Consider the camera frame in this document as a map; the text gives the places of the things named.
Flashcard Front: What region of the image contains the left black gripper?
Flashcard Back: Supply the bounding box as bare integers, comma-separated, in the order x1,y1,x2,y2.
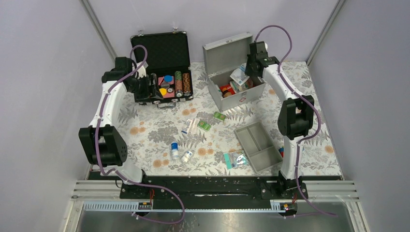
128,73,162,103

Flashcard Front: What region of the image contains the green small box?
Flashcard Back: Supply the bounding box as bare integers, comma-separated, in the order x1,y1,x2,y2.
213,112,227,122
197,121,211,131

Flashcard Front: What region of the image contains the small white pill bottle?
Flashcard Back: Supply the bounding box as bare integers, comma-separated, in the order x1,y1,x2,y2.
181,151,193,163

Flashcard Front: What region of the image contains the amber medicine bottle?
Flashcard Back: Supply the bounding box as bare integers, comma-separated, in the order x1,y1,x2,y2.
222,89,235,98

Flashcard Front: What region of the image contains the red first aid pouch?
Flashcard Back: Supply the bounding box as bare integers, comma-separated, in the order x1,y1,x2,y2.
220,84,235,92

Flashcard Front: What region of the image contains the white gauze sachet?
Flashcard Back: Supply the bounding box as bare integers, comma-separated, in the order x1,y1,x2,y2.
230,66,249,86

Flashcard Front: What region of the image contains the clear bag with teal strip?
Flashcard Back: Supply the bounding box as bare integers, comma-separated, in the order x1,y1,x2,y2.
223,150,248,170

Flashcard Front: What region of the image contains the grey plastic divider tray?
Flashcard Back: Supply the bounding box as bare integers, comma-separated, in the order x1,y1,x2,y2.
234,121,283,174

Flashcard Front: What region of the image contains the white tube bottle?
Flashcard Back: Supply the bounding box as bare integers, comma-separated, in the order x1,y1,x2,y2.
214,85,223,98

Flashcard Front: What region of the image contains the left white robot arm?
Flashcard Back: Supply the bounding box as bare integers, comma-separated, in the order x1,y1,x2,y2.
78,57,163,199

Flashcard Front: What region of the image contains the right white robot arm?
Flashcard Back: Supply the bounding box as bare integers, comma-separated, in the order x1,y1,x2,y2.
245,42,314,199

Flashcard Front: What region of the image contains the grey metal medicine box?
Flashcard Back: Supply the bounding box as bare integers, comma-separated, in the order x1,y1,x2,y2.
203,32,265,112

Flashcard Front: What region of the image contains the black poker chip case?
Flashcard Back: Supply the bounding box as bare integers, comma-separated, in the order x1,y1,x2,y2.
130,31,193,105

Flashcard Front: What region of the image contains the floral table mat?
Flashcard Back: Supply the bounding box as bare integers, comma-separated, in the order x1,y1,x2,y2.
99,61,343,177

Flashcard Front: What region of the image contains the white blue pill bottle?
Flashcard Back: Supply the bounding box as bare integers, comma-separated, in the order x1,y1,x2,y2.
171,142,179,160

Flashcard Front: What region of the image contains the colourful block toy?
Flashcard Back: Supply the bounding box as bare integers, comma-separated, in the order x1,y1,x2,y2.
279,147,284,157

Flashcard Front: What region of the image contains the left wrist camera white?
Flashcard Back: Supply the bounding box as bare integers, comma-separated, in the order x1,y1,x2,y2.
135,62,148,79

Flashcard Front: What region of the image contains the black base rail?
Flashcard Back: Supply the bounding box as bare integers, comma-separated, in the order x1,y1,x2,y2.
119,176,308,210

